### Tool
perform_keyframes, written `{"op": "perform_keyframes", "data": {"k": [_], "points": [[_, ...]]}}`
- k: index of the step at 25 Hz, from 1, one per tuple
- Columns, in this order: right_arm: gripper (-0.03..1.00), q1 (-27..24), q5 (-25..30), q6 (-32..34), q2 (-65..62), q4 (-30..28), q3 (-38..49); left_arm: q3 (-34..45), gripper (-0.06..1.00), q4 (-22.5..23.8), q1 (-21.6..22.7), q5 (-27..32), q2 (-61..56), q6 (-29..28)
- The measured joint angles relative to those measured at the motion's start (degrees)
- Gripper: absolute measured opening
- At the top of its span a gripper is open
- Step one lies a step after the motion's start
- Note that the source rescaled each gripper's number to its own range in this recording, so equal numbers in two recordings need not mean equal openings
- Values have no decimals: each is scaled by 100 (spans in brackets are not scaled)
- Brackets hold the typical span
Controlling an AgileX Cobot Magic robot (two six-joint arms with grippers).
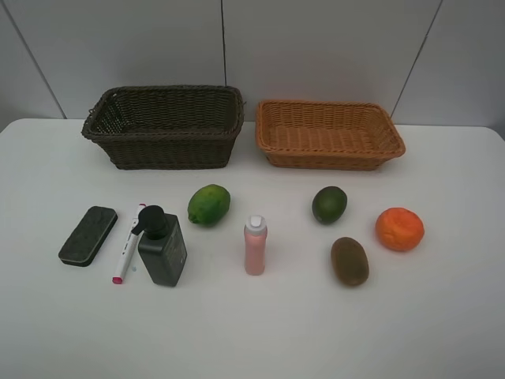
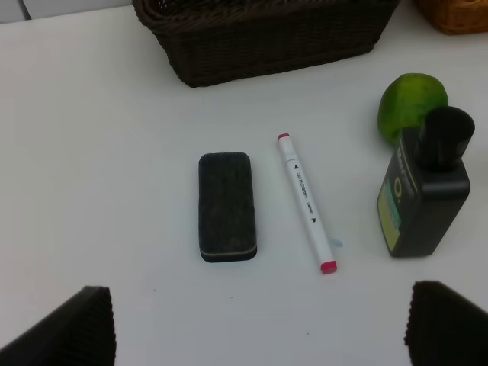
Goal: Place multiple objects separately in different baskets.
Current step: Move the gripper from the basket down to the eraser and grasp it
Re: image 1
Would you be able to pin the brown kiwi fruit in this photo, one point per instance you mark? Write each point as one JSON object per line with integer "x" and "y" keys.
{"x": 349, "y": 262}

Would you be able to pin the pink bottle white cap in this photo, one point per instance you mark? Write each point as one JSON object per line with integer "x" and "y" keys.
{"x": 255, "y": 233}

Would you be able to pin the bright green lime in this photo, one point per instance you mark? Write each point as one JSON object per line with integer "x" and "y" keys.
{"x": 208, "y": 205}

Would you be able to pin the dark brown wicker basket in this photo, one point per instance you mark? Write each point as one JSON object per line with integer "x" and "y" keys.
{"x": 174, "y": 127}

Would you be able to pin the white marker pink cap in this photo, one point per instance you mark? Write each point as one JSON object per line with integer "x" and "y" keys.
{"x": 128, "y": 249}

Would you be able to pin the black pump bottle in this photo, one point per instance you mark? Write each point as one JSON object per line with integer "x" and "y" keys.
{"x": 161, "y": 245}

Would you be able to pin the orange wicker basket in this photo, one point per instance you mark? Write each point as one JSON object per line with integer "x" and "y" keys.
{"x": 326, "y": 135}

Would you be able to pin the black whiteboard eraser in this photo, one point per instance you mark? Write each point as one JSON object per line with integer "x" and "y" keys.
{"x": 85, "y": 241}

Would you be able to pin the orange tangerine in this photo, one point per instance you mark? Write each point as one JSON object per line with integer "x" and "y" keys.
{"x": 399, "y": 229}

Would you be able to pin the dark green avocado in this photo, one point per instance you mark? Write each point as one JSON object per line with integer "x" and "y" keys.
{"x": 329, "y": 204}

